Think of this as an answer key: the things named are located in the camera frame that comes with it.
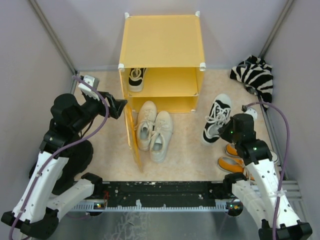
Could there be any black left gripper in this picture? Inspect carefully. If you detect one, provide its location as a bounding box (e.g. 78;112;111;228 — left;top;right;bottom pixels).
72;90;127;133

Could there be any black white sneaker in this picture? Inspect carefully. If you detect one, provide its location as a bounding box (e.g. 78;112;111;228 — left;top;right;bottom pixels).
202;93;232;145
128;68;147;92

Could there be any white sneaker one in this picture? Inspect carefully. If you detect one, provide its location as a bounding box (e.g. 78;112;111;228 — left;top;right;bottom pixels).
135;100;157;151
149;111;173;163

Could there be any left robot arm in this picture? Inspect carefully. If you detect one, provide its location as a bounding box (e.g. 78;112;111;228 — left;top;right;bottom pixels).
1;91;127;240

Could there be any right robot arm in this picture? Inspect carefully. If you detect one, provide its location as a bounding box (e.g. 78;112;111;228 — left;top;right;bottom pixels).
219;113;313;240

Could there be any yellow plastic shoe cabinet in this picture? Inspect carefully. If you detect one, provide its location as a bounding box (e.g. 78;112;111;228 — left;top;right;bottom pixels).
118;11;206;113

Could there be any orange sneaker far one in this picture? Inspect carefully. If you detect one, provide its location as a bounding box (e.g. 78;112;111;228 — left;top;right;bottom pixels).
224;143;279;163

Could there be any orange sneaker one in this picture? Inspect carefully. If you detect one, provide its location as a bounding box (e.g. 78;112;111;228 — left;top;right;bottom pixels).
217;156;255;181
224;143;279;163

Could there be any orange sneaker near one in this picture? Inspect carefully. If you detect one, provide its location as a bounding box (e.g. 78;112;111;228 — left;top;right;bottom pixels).
217;156;255;181

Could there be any zebra striped cloth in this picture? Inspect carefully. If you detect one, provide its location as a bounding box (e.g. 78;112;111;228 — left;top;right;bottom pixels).
229;55;274;103

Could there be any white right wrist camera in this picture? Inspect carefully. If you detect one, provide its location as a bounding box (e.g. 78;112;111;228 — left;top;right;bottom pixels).
241;105;258;121

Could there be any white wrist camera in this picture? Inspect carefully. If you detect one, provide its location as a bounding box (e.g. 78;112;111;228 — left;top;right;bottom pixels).
77;74;101;101
241;105;258;121

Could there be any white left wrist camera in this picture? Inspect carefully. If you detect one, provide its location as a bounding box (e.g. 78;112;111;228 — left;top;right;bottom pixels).
77;74;101;101

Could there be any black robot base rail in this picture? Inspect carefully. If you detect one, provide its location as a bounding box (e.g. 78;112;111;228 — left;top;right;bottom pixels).
72;181;244;217

